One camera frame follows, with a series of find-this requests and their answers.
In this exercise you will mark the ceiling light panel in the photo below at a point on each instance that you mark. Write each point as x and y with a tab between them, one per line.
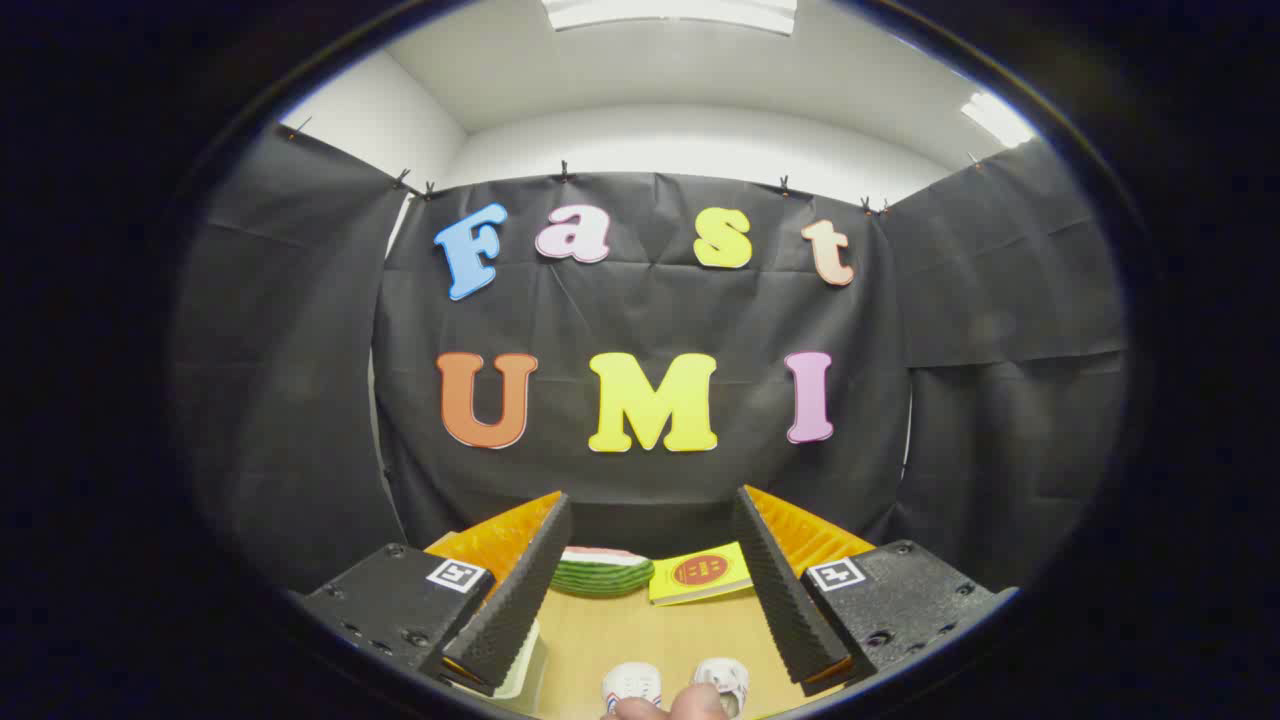
670	12
998	120

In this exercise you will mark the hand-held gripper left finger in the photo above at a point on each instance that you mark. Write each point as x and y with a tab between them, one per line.
520	590

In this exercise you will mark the watermelon slice plush toy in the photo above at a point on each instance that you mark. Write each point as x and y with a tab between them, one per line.
605	578

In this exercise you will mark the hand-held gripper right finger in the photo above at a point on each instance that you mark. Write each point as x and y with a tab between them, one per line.
785	600

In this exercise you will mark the yellow book with red circle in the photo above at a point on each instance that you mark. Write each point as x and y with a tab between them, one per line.
700	575

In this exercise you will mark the white canvas shoe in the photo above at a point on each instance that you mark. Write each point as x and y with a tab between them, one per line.
632	682
725	675

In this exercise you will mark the cream fabric storage box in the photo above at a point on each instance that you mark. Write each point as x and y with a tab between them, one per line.
530	660

